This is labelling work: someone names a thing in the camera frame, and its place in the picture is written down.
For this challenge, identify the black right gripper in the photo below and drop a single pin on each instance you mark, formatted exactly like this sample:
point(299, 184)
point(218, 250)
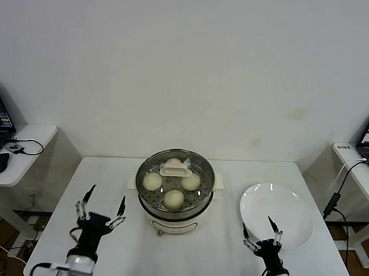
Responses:
point(270, 253)

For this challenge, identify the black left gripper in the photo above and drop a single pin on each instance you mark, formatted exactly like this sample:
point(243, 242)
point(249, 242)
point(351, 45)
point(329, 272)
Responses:
point(92, 228)

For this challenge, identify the white steamed baozi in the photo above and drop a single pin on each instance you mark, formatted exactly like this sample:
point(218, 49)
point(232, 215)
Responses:
point(152, 181)
point(171, 161)
point(174, 199)
point(190, 183)

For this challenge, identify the perforated steel steamer basket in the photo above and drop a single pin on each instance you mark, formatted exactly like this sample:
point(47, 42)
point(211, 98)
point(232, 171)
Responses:
point(175, 216)

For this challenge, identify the white round plate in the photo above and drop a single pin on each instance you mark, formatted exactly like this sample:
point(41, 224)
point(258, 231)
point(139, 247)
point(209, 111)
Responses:
point(276, 204)

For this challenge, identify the white electric cooker pot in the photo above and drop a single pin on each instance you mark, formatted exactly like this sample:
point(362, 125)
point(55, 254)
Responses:
point(172, 227)

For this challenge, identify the white side table with mouse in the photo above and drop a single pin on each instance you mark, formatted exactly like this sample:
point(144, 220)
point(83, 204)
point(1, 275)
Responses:
point(36, 133)

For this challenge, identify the small black labelled device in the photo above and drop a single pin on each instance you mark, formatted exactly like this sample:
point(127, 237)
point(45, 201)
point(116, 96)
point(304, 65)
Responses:
point(13, 148)

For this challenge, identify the white side table with label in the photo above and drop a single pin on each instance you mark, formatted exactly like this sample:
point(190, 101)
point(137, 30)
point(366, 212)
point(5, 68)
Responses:
point(361, 186)

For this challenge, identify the white printed label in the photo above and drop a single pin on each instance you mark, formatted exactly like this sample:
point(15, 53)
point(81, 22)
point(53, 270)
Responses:
point(343, 146)

